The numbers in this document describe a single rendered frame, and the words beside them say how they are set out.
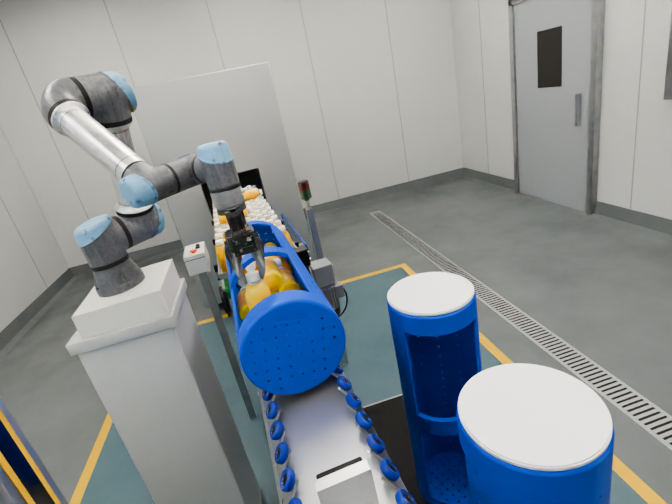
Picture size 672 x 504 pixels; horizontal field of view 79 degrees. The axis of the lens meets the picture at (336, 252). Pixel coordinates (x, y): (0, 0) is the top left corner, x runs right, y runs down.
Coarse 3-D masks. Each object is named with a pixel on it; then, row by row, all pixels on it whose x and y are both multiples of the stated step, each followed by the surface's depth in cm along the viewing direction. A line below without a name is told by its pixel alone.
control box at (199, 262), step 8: (192, 248) 206; (200, 248) 203; (184, 256) 196; (192, 256) 195; (200, 256) 196; (208, 256) 212; (192, 264) 196; (200, 264) 197; (208, 264) 200; (192, 272) 197; (200, 272) 199
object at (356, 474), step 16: (352, 464) 73; (368, 464) 71; (320, 480) 70; (336, 480) 70; (352, 480) 70; (368, 480) 71; (320, 496) 69; (336, 496) 70; (352, 496) 71; (368, 496) 72
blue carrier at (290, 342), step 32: (256, 224) 176; (288, 256) 139; (256, 320) 101; (288, 320) 104; (320, 320) 106; (256, 352) 103; (288, 352) 106; (320, 352) 109; (256, 384) 106; (288, 384) 109
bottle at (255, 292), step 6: (246, 282) 109; (252, 282) 108; (258, 282) 108; (264, 282) 110; (246, 288) 109; (252, 288) 107; (258, 288) 108; (264, 288) 108; (246, 294) 108; (252, 294) 107; (258, 294) 107; (264, 294) 108; (270, 294) 110; (246, 300) 109; (252, 300) 108; (258, 300) 108; (252, 306) 108
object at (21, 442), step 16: (0, 400) 38; (0, 416) 37; (0, 432) 36; (16, 432) 39; (0, 448) 36; (16, 448) 38; (32, 448) 40; (0, 464) 35; (16, 464) 37; (32, 464) 39; (0, 480) 35; (16, 480) 37; (32, 480) 39; (48, 480) 41; (0, 496) 35; (16, 496) 36; (32, 496) 38; (48, 496) 40
